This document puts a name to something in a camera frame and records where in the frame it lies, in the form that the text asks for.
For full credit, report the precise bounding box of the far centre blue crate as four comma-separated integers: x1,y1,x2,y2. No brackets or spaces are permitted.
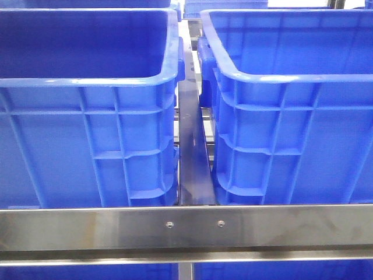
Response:
184,0,268,19

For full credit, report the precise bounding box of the lower left blue crate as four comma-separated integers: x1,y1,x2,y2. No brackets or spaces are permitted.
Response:
1,264,178,279

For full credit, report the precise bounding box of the right blue plastic crate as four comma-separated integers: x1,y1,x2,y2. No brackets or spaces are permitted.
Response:
198,9,372,205

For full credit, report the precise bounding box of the lower right blue crate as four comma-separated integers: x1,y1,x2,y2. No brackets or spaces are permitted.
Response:
194,260,372,280

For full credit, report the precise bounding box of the far left blue crate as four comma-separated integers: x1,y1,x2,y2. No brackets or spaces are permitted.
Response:
10,0,181,22

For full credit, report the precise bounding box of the blue plastic crate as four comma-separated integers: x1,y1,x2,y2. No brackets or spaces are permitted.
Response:
198,9,372,205
1,9,185,209

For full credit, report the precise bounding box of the steel rack front rail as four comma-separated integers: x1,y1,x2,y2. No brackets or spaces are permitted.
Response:
1,204,372,266

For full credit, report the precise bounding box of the left blue plastic crate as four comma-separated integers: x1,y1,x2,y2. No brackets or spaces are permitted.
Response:
1,9,185,209

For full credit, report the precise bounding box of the steel rack centre divider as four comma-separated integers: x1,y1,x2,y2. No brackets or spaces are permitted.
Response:
177,43,217,207

